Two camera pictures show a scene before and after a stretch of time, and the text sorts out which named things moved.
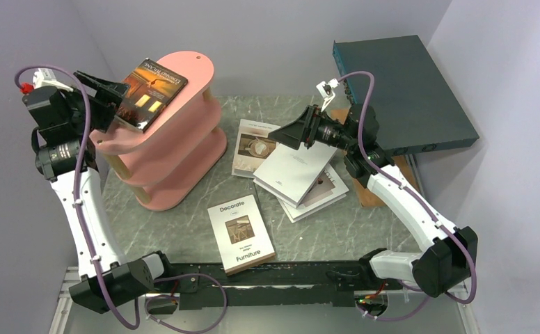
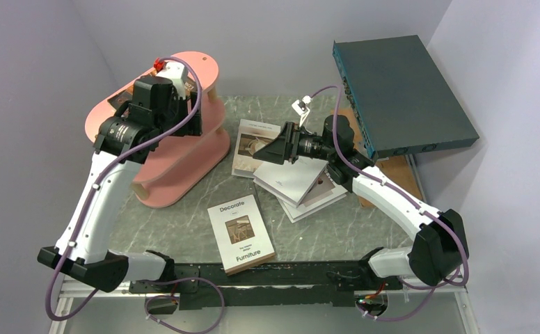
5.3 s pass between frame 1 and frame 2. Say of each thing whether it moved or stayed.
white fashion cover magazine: stayed
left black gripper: moved
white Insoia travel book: stayed
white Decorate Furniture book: stayed
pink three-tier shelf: stayed
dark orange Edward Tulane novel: moved
